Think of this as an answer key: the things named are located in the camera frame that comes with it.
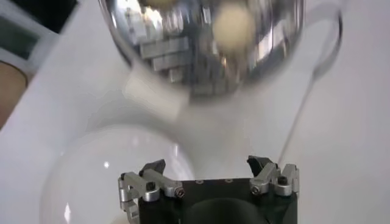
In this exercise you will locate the stainless steel steamer basket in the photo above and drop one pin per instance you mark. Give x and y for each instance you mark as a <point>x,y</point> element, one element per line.
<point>182,45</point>

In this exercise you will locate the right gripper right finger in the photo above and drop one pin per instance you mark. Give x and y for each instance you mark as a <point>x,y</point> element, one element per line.
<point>265,178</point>

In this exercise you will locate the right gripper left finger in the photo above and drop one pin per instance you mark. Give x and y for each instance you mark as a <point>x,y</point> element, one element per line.
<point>158,181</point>

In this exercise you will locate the large white plate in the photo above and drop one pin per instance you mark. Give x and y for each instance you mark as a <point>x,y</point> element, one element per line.
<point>100,182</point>

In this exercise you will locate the round white steamed baozi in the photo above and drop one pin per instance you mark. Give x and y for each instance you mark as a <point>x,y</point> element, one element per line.
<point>233,27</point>

